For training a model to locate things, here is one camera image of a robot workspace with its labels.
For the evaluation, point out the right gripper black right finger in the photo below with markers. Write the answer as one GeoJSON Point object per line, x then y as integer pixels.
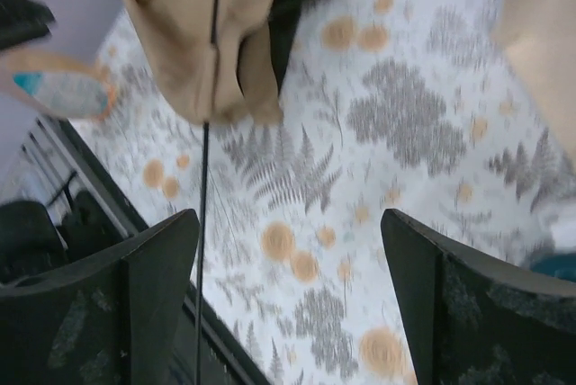
{"type": "Point", "coordinates": [470, 318]}

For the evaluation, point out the cream fluffy pillow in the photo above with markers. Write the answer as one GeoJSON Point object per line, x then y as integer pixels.
{"type": "Point", "coordinates": [538, 39]}

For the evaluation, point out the pink cap juice bottle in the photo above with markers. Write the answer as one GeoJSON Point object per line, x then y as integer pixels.
{"type": "Point", "coordinates": [57, 85]}

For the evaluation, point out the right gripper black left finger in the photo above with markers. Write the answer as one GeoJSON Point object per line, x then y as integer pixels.
{"type": "Point", "coordinates": [109, 318]}

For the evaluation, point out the beige fabric pet tent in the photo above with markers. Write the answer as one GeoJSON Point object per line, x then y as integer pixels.
{"type": "Point", "coordinates": [255, 38]}

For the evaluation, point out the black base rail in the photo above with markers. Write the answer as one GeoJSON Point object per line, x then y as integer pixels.
{"type": "Point", "coordinates": [82, 212]}

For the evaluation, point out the floral patterned mat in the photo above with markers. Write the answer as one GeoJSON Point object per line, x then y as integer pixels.
{"type": "Point", "coordinates": [406, 104]}

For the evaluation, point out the black tent pole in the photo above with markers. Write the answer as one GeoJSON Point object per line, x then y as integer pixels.
{"type": "Point", "coordinates": [203, 212]}

